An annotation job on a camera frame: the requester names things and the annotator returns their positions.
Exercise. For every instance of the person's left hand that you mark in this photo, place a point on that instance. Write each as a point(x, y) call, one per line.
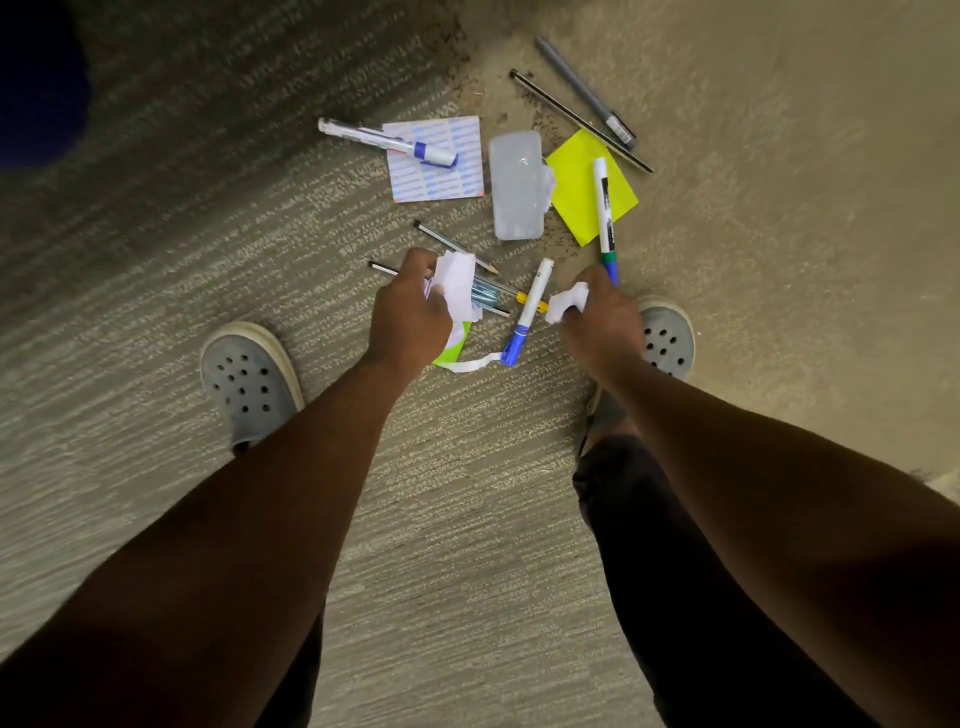
point(403, 319)

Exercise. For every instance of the person's right hand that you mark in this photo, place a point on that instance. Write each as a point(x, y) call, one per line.
point(604, 330)

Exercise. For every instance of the person's left fingers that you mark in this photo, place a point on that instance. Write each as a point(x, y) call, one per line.
point(417, 264)

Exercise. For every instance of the person's right fingers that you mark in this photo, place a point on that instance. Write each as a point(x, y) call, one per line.
point(592, 281)

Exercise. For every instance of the white paper piece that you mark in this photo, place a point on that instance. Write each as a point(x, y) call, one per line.
point(568, 302)

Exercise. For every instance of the white green paper wrapper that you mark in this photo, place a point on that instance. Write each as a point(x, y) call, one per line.
point(455, 283)

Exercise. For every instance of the person's left forearm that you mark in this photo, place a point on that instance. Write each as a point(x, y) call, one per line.
point(217, 555)

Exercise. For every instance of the person's right forearm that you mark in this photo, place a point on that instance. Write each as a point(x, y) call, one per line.
point(780, 540)

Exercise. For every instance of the silver striped pencil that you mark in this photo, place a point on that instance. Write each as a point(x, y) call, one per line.
point(454, 247)

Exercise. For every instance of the white marker with green band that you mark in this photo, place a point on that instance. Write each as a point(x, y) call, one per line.
point(604, 214)

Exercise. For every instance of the white marker with blue cap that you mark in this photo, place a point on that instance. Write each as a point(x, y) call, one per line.
point(528, 309)

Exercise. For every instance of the clear blue pen yellow end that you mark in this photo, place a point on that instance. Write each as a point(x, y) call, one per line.
point(495, 288)

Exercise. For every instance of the white blue printed label sheet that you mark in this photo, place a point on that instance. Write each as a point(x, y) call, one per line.
point(442, 176)

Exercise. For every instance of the grey clog shoe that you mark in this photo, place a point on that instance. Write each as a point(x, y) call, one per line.
point(667, 337)
point(251, 384)

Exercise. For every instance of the yellow sticky note pad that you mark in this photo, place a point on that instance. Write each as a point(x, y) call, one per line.
point(576, 187)

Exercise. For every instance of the translucent plastic case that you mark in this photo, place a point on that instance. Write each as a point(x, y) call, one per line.
point(516, 186)

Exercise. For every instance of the white marker with blue band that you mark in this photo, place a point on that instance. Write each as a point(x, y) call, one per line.
point(386, 140)

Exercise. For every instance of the thin black pencil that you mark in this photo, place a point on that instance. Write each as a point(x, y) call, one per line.
point(579, 120)

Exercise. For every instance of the grey pen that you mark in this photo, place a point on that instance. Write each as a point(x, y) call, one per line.
point(583, 90)

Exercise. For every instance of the person's black trouser leg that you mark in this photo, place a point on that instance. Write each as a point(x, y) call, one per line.
point(675, 600)
point(296, 675)

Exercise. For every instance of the dark blue object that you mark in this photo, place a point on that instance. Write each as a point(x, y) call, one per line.
point(37, 82)

